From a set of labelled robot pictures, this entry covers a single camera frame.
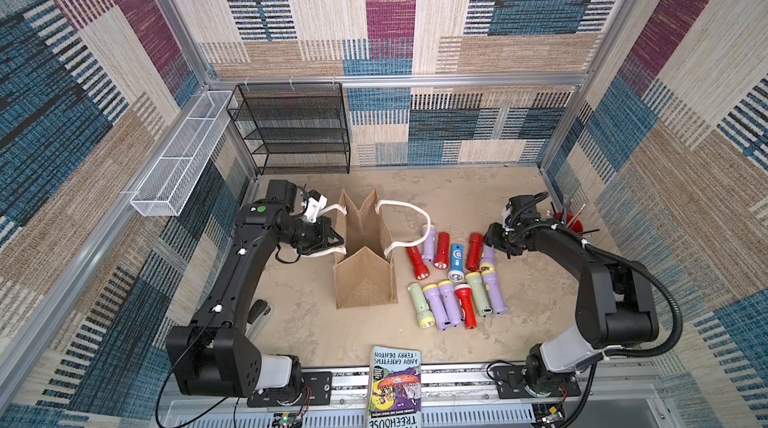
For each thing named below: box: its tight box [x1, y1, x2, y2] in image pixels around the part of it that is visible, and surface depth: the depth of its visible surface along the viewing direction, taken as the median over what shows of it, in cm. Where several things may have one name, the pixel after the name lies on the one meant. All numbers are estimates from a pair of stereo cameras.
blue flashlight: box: [447, 244, 465, 283], surface depth 93 cm
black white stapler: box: [244, 299, 274, 342], surface depth 84 cm
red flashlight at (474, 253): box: [466, 232, 484, 272], surface depth 96 cm
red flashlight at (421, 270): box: [406, 246, 430, 281], surface depth 93 cm
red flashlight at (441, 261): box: [433, 232, 451, 270], surface depth 96 cm
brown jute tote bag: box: [302, 189, 398, 309], surface depth 83 cm
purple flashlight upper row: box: [422, 224, 436, 262], surface depth 96 cm
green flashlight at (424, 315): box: [407, 282, 435, 329], surface depth 85 cm
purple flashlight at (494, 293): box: [481, 270, 508, 315], surface depth 88 cm
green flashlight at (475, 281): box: [465, 272, 493, 317], surface depth 88 cm
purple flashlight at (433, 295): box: [422, 284, 452, 331], surface depth 85 cm
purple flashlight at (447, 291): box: [438, 280, 463, 327], surface depth 87 cm
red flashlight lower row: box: [454, 283, 477, 329], surface depth 86 cm
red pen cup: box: [556, 212, 583, 233], surface depth 93 cm
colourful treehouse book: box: [367, 345, 422, 428], surface depth 73 cm
